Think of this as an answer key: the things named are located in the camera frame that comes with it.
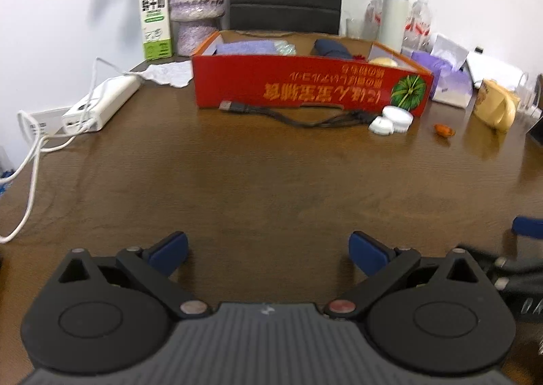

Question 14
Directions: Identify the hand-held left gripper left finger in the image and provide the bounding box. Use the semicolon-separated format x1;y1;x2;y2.
57;231;211;319

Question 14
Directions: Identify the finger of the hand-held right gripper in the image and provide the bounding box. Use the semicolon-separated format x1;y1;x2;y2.
458;244;543;292
512;216;543;238

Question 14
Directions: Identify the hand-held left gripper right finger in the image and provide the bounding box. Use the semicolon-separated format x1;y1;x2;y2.
326;231;482;319

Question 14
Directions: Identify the red cardboard box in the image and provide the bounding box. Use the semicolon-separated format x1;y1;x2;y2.
192;30;435;118

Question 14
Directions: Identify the navy blue pouch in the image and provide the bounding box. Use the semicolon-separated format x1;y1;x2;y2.
314;38;355;59

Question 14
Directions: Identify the purple knitted pouch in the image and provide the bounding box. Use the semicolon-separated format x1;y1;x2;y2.
216;41;278;56

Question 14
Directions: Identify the brown wooden desktop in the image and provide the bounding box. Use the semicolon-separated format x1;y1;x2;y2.
0;58;543;385

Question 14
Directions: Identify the yellow mug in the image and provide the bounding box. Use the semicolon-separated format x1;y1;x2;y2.
472;79;522;133

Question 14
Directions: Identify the small white scalloped cap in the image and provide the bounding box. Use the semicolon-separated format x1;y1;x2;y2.
368;117;394;137

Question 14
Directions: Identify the thick round white cap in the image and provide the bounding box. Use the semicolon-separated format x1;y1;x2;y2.
382;105;414;133

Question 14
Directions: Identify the purple tissue pack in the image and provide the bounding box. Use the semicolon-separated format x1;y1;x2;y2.
411;33;473;106

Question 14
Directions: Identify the white power strip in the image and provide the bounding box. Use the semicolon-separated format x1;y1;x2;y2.
62;75;141;132

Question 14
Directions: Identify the crumpled white paper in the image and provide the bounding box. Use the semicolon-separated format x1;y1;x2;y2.
135;60;193;86

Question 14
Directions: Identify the clear water bottle red label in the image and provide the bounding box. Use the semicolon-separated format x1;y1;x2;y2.
364;0;387;40
402;0;433;56

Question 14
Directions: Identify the green and white milk carton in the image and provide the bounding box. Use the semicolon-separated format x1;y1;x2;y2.
139;0;174;61

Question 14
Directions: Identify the white thermos bottle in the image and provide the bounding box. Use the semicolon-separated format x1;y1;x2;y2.
377;0;410;53

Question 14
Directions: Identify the purple ceramic vase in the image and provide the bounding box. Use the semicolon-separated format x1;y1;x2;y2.
169;0;225;57

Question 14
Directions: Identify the white power cable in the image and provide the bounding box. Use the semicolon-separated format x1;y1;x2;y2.
87;57;141;125
0;111;92;244

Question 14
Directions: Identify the black usb cable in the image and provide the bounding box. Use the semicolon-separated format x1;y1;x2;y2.
219;100;380;130

